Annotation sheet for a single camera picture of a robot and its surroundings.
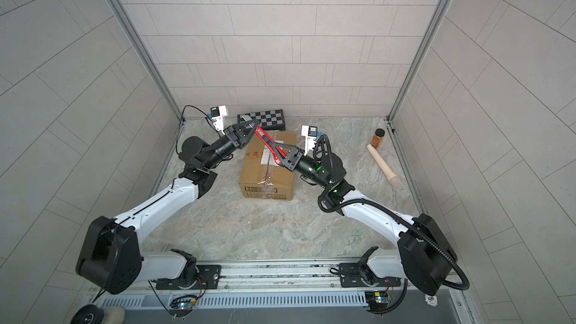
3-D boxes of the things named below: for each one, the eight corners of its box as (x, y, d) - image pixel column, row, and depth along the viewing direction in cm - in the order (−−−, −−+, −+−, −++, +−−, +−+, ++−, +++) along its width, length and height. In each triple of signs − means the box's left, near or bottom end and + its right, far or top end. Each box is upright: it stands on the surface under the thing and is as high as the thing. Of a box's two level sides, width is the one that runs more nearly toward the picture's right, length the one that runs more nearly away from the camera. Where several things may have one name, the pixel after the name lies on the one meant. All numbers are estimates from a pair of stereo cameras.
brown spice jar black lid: (371, 148, 106) (377, 136, 99) (369, 141, 109) (374, 128, 102) (379, 148, 106) (385, 136, 99) (377, 141, 109) (383, 128, 102)
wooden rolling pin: (393, 188, 94) (396, 185, 91) (364, 149, 107) (366, 145, 104) (399, 185, 94) (402, 182, 92) (369, 147, 107) (371, 143, 105)
